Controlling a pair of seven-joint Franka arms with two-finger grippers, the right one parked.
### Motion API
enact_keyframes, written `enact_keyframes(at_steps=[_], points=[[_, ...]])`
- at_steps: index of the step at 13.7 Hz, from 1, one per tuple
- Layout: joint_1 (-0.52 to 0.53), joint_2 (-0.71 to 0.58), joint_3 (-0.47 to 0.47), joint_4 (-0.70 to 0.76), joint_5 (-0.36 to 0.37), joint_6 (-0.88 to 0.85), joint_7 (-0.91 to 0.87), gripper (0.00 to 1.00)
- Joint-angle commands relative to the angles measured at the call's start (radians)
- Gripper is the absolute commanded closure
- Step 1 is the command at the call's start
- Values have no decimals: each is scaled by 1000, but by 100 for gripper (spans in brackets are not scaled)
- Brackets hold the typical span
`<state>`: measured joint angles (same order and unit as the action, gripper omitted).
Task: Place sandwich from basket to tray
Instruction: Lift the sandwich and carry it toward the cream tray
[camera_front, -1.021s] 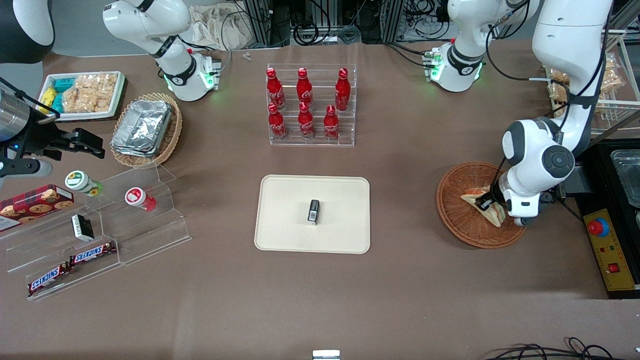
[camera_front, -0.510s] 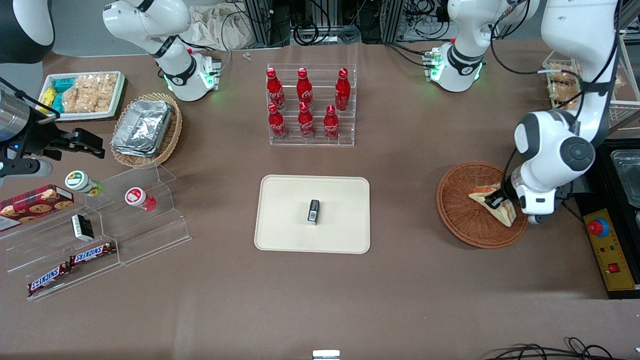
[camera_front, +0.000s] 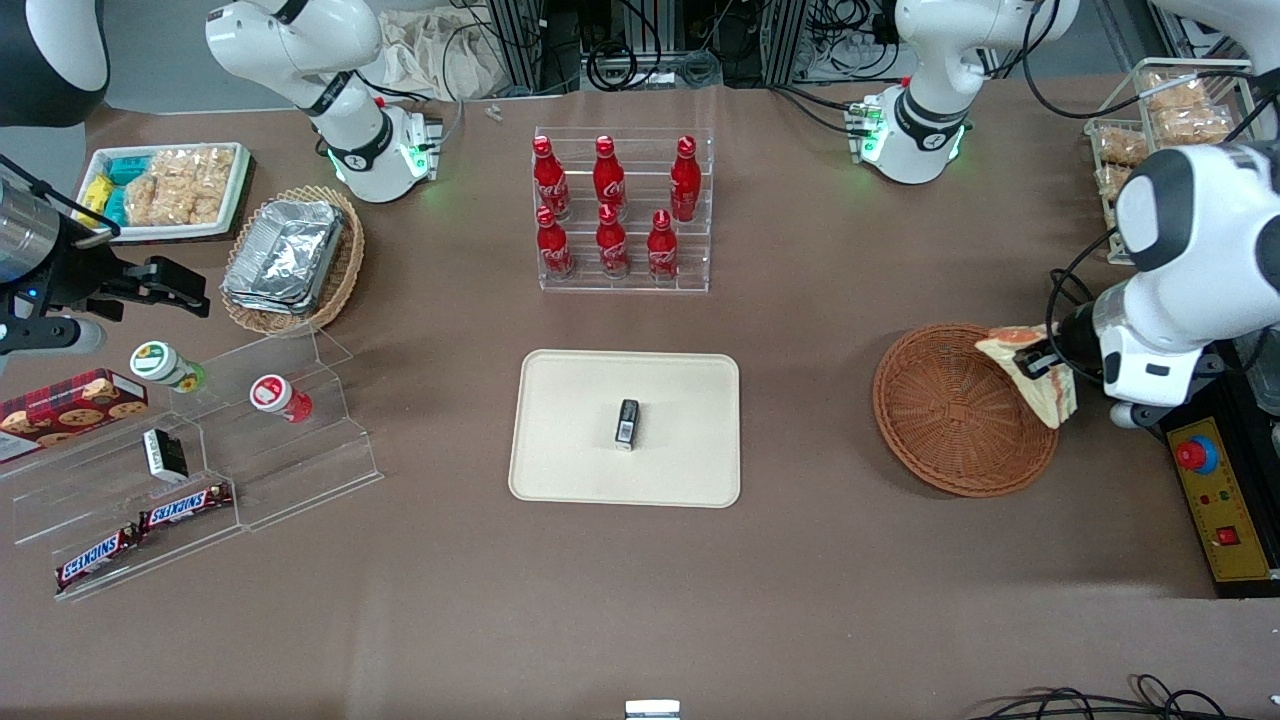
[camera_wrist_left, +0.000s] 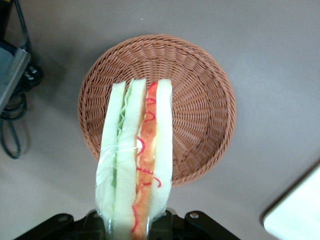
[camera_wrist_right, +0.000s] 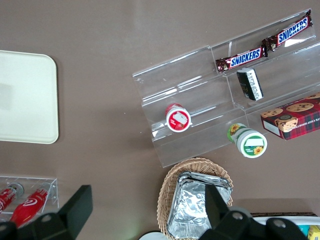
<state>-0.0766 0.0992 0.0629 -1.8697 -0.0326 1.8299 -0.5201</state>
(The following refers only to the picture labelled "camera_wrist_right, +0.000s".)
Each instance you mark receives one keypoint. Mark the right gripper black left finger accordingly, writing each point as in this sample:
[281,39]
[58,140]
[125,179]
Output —
[72,215]

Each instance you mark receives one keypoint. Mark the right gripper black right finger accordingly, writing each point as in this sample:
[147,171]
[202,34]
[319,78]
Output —
[217,215]

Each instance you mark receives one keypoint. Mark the light oval wicker basket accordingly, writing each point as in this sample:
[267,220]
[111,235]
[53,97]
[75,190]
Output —
[170,180]

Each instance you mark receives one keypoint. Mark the white snack tray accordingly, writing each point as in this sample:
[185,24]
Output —
[280,219]

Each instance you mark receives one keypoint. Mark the cream plastic tray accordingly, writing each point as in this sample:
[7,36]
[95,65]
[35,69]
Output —
[30,100]

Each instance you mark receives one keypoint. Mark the stacked aluminium foil trays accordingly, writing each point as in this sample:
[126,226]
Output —
[190,205]

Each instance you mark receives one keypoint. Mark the clear acrylic bottle rack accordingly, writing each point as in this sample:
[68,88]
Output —
[53,190]

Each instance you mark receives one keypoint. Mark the red Coca-Cola bottle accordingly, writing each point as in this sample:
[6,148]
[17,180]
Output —
[27,207]
[7,197]

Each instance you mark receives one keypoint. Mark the green sunflower yogurt cup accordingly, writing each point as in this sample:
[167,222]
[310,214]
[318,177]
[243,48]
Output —
[251,145]

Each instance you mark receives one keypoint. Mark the blue snack pack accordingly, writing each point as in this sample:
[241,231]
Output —
[303,229]

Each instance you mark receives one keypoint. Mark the yellow snack pack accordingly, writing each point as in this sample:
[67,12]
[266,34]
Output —
[315,232]

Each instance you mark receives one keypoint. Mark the red strawberry yogurt cup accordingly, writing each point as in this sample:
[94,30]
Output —
[178,120]

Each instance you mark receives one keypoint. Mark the red tartan cookie box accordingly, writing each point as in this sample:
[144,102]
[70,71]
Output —
[295,120]

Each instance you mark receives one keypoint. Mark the small black carton box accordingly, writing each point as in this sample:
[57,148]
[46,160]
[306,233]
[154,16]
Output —
[250,85]

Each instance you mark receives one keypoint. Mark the clear acrylic tiered shelf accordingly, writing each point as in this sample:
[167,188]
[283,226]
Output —
[175,75]

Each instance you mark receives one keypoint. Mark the Snickers chocolate bar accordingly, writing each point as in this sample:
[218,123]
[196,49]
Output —
[243,58]
[290,31]

